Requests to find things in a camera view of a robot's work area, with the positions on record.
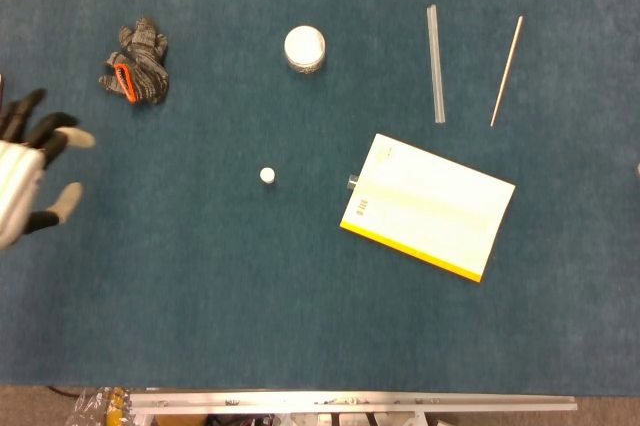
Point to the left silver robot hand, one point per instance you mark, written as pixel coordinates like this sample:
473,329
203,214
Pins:
20,181

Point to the small white cap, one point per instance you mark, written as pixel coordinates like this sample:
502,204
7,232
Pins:
267,175

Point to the clear glass test tube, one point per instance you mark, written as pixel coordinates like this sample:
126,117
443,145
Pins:
352,181

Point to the long clear glass tube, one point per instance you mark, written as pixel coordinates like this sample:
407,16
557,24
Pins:
436,66

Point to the thin metal rod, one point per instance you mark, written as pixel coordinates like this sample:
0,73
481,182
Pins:
506,71

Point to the grey knit glove orange tag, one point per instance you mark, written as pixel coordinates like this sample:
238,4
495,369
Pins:
145,66

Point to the pale yellow booklet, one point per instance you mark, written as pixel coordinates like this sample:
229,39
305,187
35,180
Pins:
425,206

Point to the crinkled clear plastic bag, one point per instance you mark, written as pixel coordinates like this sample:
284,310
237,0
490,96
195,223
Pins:
97,408

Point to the white lidded round jar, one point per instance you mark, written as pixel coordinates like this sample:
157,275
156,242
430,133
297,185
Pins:
304,46

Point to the aluminium profile rail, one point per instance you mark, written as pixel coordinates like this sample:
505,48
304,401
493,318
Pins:
350,402

